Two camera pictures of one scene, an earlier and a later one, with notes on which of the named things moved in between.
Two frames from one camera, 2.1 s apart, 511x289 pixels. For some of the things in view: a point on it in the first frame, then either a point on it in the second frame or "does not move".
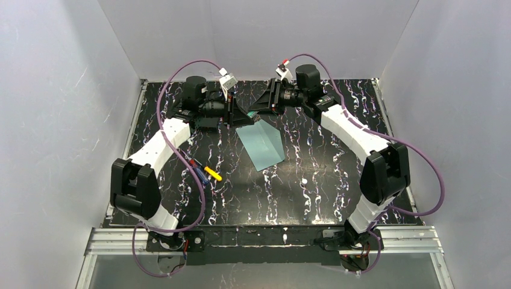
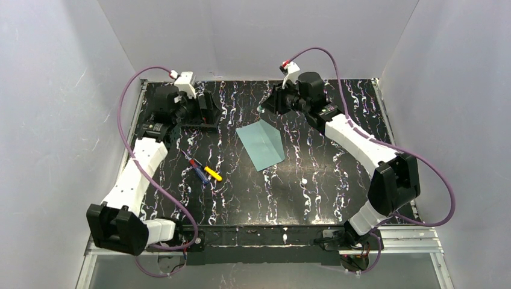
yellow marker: (213, 173) does not move
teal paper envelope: (263, 143) does not move
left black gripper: (230, 109) -> (200, 110)
